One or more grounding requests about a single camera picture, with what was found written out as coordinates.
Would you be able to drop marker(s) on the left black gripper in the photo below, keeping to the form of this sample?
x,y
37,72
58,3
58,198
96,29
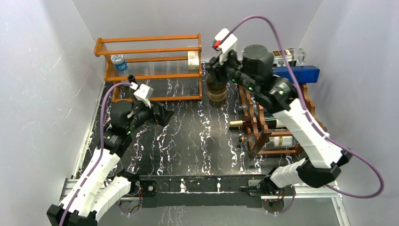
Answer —
x,y
164,116

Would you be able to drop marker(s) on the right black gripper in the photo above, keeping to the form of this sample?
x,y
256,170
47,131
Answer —
x,y
215,65

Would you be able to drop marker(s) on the green wine bottle silver cap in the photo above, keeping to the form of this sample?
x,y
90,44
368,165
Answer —
x,y
216,91

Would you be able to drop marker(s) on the blue clear glass bottle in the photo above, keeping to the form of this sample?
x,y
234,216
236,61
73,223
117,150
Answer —
x,y
303,74

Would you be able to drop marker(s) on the green wine bottle black neck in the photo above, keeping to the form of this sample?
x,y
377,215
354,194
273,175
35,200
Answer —
x,y
132,79

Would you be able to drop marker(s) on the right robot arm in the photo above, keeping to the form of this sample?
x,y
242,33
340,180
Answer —
x,y
281,99

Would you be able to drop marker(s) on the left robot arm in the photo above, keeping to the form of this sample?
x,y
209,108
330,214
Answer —
x,y
87,202

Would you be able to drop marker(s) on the orange wooden shelf rack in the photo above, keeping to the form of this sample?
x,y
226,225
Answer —
x,y
157,61

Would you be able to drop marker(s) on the clear square liquor bottle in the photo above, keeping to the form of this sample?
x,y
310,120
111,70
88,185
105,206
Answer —
x,y
294,57

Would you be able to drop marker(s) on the brown wooden wine rack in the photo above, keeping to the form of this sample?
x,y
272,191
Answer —
x,y
261,138

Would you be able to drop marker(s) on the clear bottle gold label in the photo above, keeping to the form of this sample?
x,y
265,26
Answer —
x,y
277,142

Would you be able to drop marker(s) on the small white box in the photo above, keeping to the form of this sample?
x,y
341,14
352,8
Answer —
x,y
193,60

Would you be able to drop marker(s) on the blue lidded jar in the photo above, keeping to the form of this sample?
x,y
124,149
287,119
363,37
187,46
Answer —
x,y
119,62

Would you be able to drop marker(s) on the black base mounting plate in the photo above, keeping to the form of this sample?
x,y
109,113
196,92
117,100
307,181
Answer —
x,y
205,190

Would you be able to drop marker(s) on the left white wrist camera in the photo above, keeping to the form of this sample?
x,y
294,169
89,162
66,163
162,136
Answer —
x,y
141,92

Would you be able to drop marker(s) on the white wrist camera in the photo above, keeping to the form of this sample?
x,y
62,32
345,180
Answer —
x,y
141,92
224,48

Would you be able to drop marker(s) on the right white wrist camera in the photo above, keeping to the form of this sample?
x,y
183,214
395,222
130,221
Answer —
x,y
224,48

